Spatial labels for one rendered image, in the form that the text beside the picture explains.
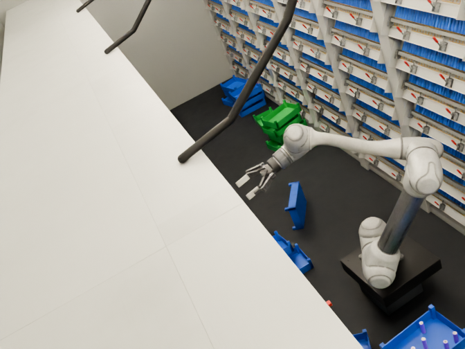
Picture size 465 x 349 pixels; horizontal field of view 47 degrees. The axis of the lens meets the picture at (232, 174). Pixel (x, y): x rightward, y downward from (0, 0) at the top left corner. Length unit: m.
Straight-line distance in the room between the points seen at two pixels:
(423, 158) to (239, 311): 1.57
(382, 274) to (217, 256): 1.69
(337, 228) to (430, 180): 1.50
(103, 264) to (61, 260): 0.14
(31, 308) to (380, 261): 1.81
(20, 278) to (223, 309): 0.60
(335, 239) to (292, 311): 2.75
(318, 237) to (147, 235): 2.55
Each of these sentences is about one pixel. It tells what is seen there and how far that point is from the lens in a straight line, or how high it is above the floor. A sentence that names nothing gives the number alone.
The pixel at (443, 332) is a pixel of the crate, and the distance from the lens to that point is 2.55.
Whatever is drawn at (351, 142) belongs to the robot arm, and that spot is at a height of 1.12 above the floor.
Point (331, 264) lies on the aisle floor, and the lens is 3.53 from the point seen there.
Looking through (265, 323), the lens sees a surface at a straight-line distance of 0.94.
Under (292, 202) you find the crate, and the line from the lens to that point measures 3.78.
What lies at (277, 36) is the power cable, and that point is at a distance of 1.45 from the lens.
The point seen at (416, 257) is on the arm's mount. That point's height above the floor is 0.27.
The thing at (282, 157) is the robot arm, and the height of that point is 1.13.
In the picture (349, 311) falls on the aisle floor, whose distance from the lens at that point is 3.24.
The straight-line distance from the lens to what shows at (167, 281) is 1.12.
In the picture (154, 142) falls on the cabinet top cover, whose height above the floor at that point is 1.75.
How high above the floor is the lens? 2.44
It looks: 31 degrees down
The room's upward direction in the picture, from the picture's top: 25 degrees counter-clockwise
